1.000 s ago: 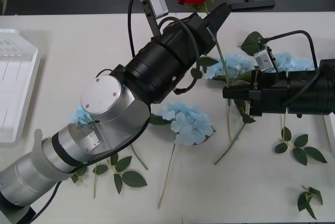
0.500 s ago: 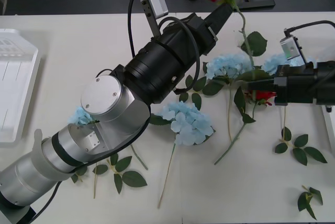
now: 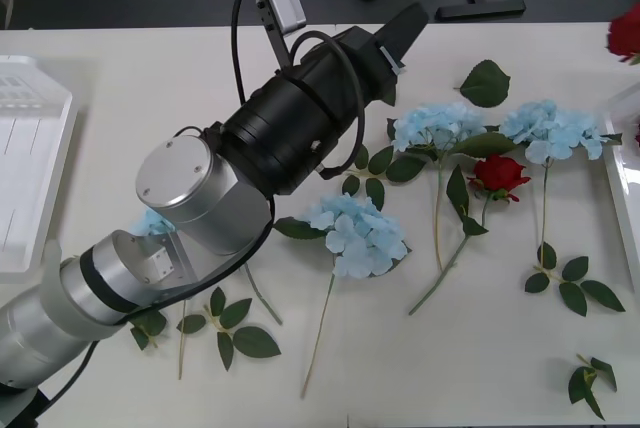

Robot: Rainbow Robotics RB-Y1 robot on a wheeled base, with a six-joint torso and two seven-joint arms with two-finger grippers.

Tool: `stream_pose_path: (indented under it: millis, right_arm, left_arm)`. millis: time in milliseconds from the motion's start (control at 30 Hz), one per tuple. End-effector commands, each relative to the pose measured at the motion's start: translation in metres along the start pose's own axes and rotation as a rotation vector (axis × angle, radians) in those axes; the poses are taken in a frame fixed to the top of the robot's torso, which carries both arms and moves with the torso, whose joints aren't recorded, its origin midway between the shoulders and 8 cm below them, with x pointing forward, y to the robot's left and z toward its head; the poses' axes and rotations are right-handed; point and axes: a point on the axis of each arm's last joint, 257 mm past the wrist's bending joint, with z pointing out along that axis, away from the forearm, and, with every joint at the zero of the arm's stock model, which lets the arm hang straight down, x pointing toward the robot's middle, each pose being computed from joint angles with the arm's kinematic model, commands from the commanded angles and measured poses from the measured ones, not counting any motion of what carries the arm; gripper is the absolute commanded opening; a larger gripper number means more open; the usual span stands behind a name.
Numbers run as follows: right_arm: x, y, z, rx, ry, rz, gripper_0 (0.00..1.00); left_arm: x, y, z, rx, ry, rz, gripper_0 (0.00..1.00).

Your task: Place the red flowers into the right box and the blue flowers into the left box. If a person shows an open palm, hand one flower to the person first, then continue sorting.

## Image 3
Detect pale blue flower, long stem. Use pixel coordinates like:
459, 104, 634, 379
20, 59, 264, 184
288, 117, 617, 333
273, 194, 412, 399

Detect single loose green leaf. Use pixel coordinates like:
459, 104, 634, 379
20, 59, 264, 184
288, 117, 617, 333
458, 58, 512, 109

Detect loose green leaf twig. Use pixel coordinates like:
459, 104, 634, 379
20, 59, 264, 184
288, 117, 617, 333
175, 286, 282, 373
567, 353, 619, 422
523, 241, 627, 318
341, 143, 396, 212
127, 308, 169, 352

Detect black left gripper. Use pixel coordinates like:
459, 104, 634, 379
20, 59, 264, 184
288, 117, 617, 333
292, 2, 430, 137

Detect red rose with leafy stem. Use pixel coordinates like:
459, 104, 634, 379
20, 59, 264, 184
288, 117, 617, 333
408, 153, 532, 317

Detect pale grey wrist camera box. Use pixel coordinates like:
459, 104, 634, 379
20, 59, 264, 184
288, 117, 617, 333
256, 0, 308, 35

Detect pale blue flower, small leaf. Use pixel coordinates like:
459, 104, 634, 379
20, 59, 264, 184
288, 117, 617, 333
499, 100, 624, 270

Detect shallow white box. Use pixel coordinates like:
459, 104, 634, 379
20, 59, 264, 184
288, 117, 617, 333
0, 54, 77, 285
602, 81, 640, 297

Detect pale blue flower, large leaves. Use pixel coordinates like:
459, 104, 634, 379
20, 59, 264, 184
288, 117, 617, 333
385, 101, 524, 273

